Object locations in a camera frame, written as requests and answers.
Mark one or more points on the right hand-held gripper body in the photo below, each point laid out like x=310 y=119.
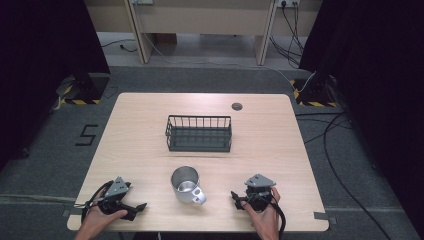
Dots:
x=259 y=181

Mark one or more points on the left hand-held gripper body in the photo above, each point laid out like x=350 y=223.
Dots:
x=116 y=188

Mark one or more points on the metal cup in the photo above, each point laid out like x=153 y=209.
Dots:
x=186 y=196

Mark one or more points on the person's right hand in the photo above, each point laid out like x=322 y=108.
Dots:
x=265 y=221

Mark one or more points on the person's left hand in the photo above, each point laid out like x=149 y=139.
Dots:
x=100 y=220

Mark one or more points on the grey tape piece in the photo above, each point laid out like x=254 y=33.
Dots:
x=70 y=210
x=325 y=216

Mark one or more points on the black tape floor mark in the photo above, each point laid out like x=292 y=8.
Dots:
x=87 y=135

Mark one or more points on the round table grommet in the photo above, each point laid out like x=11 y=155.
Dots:
x=237 y=106

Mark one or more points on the yellow black hazard tape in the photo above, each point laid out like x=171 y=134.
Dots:
x=80 y=102
x=315 y=104

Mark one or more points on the black stand base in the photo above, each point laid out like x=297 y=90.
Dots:
x=316 y=89
x=90 y=87

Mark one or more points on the black curtain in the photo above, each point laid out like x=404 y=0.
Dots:
x=40 y=66
x=376 y=83

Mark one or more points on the white power strip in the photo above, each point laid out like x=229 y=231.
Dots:
x=287 y=2

